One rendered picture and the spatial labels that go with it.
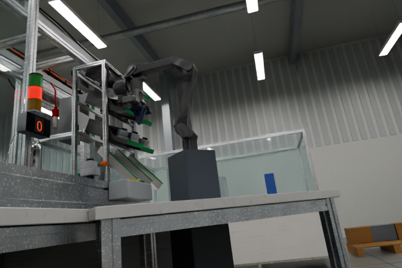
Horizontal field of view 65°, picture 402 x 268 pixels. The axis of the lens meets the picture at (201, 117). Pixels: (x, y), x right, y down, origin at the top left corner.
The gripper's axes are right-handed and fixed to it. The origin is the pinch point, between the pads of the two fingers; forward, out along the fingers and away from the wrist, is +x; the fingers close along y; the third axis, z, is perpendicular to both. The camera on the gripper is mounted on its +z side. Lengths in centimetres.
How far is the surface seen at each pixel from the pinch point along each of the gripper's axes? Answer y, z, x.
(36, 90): 25.6, 29.6, -8.8
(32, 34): 25, 33, -34
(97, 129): -18.0, 29.9, -4.5
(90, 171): 7.2, 18.7, 21.5
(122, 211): 48, -15, 41
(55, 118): -101, 118, -52
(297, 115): -838, -158, -229
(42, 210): 64, -6, 40
